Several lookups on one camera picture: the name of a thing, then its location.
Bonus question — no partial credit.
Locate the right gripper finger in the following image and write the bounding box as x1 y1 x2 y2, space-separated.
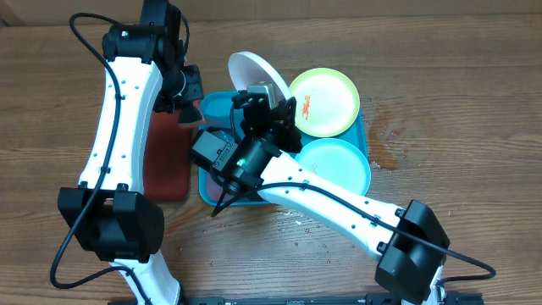
280 97 296 129
231 91 271 111

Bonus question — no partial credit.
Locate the green and pink sponge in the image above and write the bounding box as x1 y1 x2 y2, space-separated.
178 101 206 129

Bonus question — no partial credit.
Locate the white plate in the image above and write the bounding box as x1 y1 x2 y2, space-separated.
228 51 292 100

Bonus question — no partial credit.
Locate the light blue plate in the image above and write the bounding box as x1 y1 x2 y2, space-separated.
295 138 371 195

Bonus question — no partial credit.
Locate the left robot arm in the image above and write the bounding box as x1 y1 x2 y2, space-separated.
58 20 203 304

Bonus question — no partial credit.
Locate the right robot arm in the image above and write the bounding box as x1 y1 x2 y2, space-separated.
190 91 450 304

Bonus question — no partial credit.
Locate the teal plastic tray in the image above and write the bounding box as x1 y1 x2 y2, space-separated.
196 89 370 208

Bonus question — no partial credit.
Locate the black tray with red water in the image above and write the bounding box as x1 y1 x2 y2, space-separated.
143 111 193 202

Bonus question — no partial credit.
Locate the yellow-green plate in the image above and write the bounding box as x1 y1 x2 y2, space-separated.
289 68 361 137

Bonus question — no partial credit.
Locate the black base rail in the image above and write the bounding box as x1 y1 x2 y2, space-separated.
108 291 484 305

